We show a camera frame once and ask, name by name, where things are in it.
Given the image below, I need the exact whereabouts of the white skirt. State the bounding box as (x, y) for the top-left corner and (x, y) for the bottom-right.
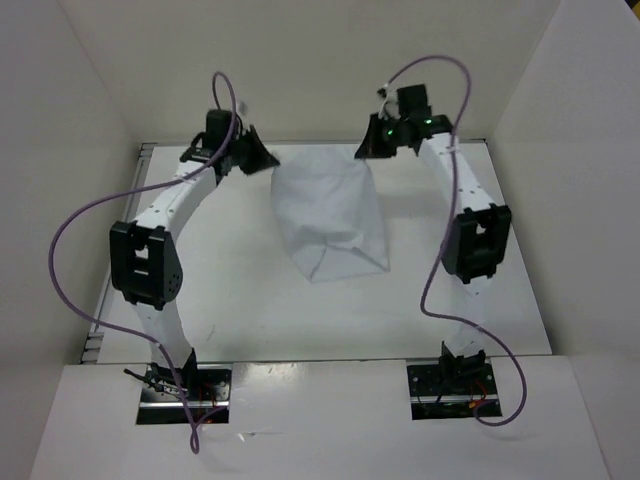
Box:
(271, 146), (390, 283)

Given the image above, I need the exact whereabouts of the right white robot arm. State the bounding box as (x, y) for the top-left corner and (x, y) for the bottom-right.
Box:
(355, 113), (512, 346)

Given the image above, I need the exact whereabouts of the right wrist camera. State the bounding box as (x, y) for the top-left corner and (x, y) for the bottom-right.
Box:
(377, 84), (432, 119)

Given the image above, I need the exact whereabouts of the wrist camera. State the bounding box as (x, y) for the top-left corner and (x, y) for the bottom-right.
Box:
(377, 84), (432, 119)
(202, 109), (232, 151)

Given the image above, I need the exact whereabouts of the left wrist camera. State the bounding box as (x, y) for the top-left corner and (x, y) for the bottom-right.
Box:
(202, 109), (232, 151)

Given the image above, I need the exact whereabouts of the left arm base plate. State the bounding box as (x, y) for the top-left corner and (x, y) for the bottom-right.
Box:
(124, 363), (232, 425)

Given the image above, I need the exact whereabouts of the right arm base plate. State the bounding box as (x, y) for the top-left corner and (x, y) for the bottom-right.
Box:
(406, 359), (502, 421)

